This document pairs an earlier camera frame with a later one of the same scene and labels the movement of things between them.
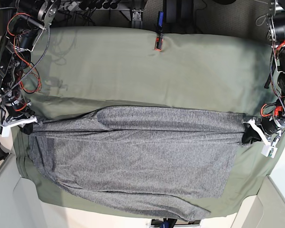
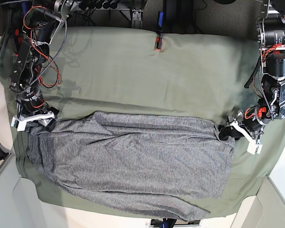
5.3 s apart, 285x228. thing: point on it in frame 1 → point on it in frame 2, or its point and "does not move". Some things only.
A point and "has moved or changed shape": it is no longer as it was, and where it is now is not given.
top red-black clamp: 158,42 does not move
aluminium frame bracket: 137,14 does not move
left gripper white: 252,133 → 230,130
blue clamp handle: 160,20 does not move
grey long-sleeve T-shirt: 168,161 has moved or changed shape
